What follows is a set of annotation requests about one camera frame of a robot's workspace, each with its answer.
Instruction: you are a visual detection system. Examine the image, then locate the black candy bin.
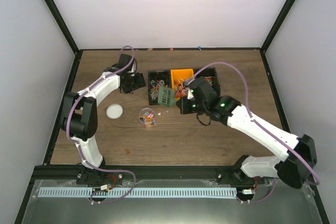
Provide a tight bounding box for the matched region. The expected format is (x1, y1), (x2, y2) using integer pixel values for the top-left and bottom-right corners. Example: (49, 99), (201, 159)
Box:
(148, 70), (172, 105)
(196, 67), (221, 95)

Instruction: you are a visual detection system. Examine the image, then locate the white round cup lid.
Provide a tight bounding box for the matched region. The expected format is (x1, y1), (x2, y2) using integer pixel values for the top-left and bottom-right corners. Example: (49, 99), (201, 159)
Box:
(106, 104), (123, 119)

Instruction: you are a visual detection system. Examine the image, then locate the green plastic scoop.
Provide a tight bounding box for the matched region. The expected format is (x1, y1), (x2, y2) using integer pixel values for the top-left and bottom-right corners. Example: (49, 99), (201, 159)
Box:
(157, 86), (176, 108)

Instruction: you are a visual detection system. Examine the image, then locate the orange candy bin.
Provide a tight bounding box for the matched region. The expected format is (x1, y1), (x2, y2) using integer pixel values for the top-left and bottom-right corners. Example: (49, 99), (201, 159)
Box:
(171, 69), (194, 101)

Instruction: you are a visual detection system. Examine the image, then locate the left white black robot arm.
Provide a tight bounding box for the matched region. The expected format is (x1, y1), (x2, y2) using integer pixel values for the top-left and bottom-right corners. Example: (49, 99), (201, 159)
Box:
(60, 54), (146, 184)

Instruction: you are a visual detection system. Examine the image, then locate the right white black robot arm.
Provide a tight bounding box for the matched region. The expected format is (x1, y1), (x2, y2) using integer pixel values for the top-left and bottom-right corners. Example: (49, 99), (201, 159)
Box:
(176, 78), (317, 189)

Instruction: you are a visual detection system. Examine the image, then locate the clear plastic cup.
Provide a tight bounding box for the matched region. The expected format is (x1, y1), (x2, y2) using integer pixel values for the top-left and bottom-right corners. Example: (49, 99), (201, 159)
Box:
(138, 108), (156, 128)

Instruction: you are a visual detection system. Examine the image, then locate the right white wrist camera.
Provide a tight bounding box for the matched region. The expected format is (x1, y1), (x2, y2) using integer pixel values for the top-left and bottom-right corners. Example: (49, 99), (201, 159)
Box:
(186, 88), (194, 100)

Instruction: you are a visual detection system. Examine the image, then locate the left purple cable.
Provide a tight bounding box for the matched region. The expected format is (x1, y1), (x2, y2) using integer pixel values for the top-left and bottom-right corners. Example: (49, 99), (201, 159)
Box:
(66, 45), (137, 206)

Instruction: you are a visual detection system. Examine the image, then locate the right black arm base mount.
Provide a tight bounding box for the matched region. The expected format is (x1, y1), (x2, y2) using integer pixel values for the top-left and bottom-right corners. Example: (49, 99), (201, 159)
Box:
(215, 166), (264, 186)

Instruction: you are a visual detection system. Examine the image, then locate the light blue slotted cable duct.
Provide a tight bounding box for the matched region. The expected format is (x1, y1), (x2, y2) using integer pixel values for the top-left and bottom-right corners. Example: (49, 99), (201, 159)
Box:
(37, 187), (237, 199)

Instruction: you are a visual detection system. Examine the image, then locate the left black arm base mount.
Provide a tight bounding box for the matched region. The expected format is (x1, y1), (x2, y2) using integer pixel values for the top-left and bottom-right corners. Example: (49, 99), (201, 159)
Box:
(76, 166), (123, 186)

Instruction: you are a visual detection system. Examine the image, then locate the black aluminium frame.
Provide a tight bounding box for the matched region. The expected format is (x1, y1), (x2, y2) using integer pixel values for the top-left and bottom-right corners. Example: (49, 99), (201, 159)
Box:
(14, 0), (330, 224)

